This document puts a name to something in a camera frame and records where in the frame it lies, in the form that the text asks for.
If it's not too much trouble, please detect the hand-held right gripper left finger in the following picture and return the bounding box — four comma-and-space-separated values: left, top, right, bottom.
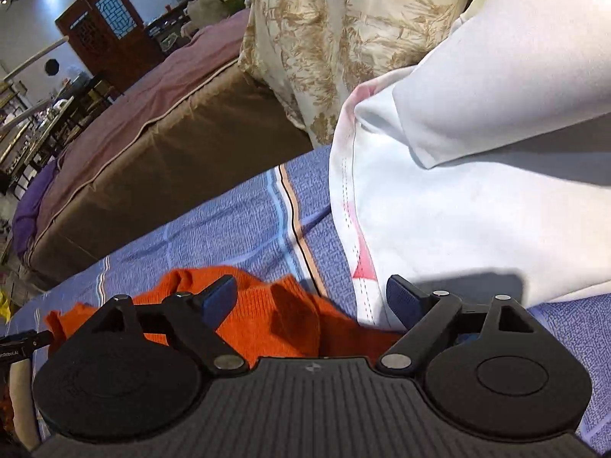
88, 274, 249, 373

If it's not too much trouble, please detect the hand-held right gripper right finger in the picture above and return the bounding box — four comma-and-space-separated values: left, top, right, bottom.
377, 274, 538, 372

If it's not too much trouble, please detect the orange knitted sweater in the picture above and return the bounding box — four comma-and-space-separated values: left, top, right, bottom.
44, 266, 402, 369

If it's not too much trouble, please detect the person's left forearm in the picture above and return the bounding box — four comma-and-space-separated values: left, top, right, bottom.
6, 358, 43, 450

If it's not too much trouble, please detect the blue striped bed sheet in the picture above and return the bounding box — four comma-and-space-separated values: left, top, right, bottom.
0, 145, 611, 445

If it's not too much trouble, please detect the white garment with pink print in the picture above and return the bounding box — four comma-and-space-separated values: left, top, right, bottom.
328, 0, 611, 331

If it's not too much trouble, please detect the purple cloth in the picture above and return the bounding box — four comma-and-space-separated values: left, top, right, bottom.
12, 157, 64, 259

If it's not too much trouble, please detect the brown bed with purple cover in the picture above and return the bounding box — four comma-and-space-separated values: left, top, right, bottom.
21, 61, 314, 292

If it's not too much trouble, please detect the mauve sofa cover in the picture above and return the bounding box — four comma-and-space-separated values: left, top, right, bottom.
37, 7, 252, 211

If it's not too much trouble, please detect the tall black display shelf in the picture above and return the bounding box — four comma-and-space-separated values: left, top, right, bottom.
0, 71, 121, 194

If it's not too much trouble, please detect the side table with appliances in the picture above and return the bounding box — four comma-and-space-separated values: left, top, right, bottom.
143, 7, 192, 54

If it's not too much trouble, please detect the beige floral cloth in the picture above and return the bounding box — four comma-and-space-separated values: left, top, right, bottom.
238, 0, 484, 150

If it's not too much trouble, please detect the white plush toy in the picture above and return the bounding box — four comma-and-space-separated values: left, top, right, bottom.
185, 0, 231, 26

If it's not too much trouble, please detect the brown wooden lattice door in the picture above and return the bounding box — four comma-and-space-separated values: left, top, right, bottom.
55, 0, 166, 95

